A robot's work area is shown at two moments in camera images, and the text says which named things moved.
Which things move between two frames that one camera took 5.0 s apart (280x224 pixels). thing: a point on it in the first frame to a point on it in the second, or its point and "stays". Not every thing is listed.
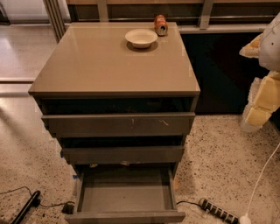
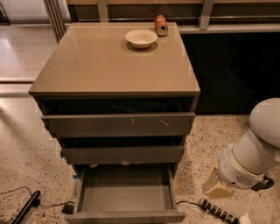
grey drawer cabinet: [118, 99] stays
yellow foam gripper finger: [252, 49] to [232, 173]
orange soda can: [160, 24] stays
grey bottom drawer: [125, 195] stays
